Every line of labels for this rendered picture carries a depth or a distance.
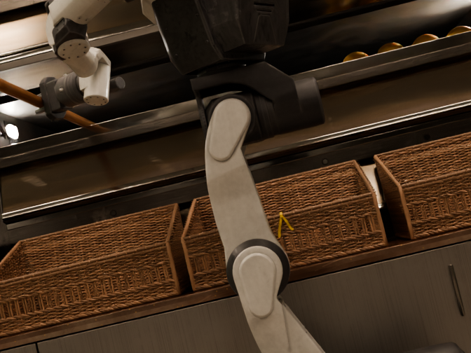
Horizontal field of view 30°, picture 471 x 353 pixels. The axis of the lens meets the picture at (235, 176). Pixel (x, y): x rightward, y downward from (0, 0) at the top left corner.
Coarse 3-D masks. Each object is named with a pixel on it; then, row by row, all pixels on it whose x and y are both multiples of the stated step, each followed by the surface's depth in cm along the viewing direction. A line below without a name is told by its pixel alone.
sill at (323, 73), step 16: (464, 32) 290; (400, 48) 291; (416, 48) 290; (432, 48) 290; (336, 64) 292; (352, 64) 292; (368, 64) 291; (144, 112) 295; (160, 112) 295; (176, 112) 295; (80, 128) 297; (96, 128) 296; (112, 128) 296; (16, 144) 298; (32, 144) 297; (48, 144) 297
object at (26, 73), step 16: (304, 0) 283; (320, 0) 286; (336, 0) 288; (352, 0) 291; (368, 0) 294; (304, 16) 295; (128, 32) 282; (144, 32) 282; (112, 48) 286; (128, 48) 289; (144, 48) 292; (160, 48) 294; (0, 64) 285; (16, 64) 284; (32, 64) 285; (48, 64) 287; (64, 64) 290; (112, 64) 299; (16, 80) 293; (32, 80) 296; (0, 96) 303
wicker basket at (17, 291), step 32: (96, 224) 291; (128, 224) 290; (160, 224) 289; (32, 256) 290; (64, 256) 289; (96, 256) 288; (128, 256) 244; (160, 256) 243; (0, 288) 245; (32, 288) 245; (64, 288) 244; (96, 288) 244; (128, 288) 244; (160, 288) 243; (0, 320) 245; (32, 320) 244; (64, 320) 244
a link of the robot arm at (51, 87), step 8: (48, 80) 243; (56, 80) 239; (64, 80) 235; (40, 88) 242; (48, 88) 241; (56, 88) 236; (64, 88) 234; (48, 96) 241; (56, 96) 238; (64, 96) 235; (48, 104) 241; (56, 104) 239; (64, 104) 237; (72, 104) 237; (48, 112) 241; (56, 112) 242; (64, 112) 244; (56, 120) 244
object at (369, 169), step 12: (456, 156) 289; (468, 156) 288; (372, 168) 292; (456, 168) 287; (372, 180) 290; (180, 204) 297; (264, 204) 292; (276, 204) 292; (312, 204) 290; (384, 204) 284; (144, 228) 295; (204, 228) 292; (120, 240) 295; (48, 264) 295
